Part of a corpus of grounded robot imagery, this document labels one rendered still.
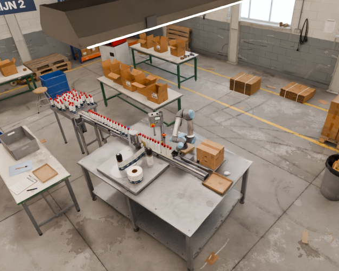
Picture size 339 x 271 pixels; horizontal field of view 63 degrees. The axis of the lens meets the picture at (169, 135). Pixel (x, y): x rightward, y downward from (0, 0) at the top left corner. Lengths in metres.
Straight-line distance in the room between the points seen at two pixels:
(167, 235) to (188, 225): 0.73
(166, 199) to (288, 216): 1.96
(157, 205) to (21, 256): 2.15
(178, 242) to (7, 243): 2.53
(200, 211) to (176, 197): 0.36
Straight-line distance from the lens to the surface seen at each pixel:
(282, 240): 4.34
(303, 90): 7.59
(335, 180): 4.75
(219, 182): 3.71
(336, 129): 5.98
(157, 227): 4.04
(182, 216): 3.35
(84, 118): 5.31
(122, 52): 9.20
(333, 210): 4.93
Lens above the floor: 3.48
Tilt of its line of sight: 36 degrees down
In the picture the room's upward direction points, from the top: 5 degrees counter-clockwise
